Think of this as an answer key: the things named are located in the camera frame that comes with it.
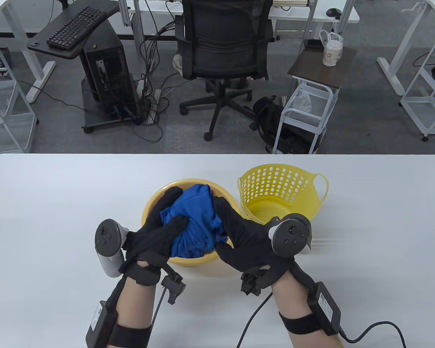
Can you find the grey white left controller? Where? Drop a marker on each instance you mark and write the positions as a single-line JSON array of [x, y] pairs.
[[107, 235]]

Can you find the brown side table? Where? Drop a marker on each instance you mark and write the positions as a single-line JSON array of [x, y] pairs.
[[311, 69]]

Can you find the white trolley cart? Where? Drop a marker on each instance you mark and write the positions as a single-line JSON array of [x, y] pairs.
[[304, 117]]

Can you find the beige rolled item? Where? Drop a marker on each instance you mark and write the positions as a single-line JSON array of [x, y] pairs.
[[293, 3]]

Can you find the white power strip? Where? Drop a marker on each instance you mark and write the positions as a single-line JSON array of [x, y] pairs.
[[154, 112]]

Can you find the person's left hand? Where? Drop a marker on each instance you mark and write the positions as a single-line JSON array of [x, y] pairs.
[[148, 239]]

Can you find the black backpack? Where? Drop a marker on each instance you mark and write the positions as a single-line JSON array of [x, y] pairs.
[[266, 116]]

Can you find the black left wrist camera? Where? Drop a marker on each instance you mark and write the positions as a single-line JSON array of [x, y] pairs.
[[174, 288]]

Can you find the black computer mouse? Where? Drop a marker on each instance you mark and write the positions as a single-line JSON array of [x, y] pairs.
[[333, 12]]

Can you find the white cup in plastic bag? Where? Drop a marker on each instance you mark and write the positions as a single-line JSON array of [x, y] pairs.
[[331, 54]]

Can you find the black computer cart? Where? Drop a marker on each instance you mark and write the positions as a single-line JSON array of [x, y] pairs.
[[58, 52]]

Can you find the slim black wrist box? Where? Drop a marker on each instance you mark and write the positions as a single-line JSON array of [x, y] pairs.
[[324, 308]]

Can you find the yellow round basin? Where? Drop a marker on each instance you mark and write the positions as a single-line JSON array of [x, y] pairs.
[[155, 201]]

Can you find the black mesh office chair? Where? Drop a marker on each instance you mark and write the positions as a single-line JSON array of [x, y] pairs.
[[221, 40]]

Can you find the yellow perforated basket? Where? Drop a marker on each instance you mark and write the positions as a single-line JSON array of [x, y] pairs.
[[275, 204]]

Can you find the black keyboard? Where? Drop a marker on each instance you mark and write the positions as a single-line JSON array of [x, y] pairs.
[[76, 27]]

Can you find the dark grey right controller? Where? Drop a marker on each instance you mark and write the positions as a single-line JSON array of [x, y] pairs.
[[290, 235]]

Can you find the black computer tower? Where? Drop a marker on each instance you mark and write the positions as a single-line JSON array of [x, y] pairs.
[[108, 69]]

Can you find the blue t-shirt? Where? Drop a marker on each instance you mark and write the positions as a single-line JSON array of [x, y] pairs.
[[195, 217]]

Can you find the white desk with aluminium frame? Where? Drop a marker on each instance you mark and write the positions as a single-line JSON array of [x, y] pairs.
[[297, 12]]

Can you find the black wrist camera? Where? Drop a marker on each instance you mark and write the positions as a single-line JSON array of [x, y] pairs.
[[174, 288], [253, 282]]

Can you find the white round device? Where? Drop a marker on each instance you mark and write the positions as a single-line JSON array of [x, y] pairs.
[[177, 63]]

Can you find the person's right hand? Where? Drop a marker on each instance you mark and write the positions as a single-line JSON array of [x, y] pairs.
[[246, 246]]

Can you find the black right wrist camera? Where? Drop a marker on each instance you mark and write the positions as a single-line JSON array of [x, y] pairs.
[[253, 282]]

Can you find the person's left forearm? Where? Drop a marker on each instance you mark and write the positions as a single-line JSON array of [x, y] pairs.
[[134, 304]]

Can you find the black box with white label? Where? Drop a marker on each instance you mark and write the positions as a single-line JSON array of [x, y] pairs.
[[96, 326]]

